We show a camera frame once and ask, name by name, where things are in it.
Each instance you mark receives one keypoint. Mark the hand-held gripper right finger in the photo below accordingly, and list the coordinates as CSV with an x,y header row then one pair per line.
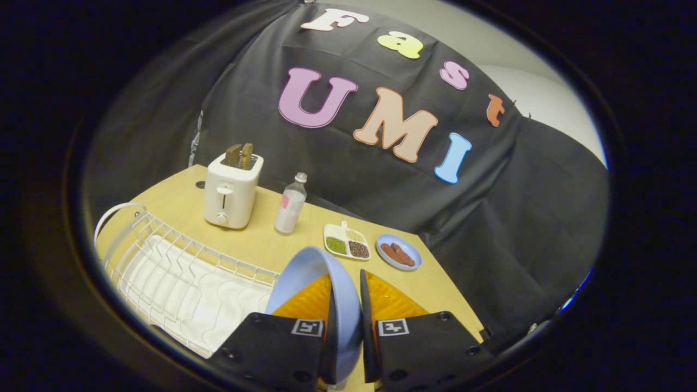
x,y
366,326

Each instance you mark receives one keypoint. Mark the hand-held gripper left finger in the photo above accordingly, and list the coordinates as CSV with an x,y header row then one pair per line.
x,y
330,332

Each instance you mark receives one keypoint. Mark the light blue plate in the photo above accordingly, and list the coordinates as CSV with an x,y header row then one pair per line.
x,y
305,272

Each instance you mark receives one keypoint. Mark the small blue sausage plate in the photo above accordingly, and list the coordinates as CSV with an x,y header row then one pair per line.
x,y
399,251

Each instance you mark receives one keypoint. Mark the white divided grain dish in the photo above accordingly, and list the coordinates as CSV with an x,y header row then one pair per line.
x,y
347,242

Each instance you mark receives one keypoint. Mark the brown sausage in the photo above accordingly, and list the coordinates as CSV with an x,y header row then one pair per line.
x,y
390,253
403,254

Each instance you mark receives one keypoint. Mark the clear plastic bottle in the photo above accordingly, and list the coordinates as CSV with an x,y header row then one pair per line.
x,y
290,207

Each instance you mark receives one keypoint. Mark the black backdrop cloth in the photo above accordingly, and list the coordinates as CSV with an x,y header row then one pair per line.
x,y
381,179

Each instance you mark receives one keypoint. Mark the white toaster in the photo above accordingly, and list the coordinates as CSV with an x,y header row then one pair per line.
x,y
228,196

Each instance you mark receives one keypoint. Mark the brown toast slice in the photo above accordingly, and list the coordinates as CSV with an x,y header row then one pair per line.
x,y
233,155
246,155

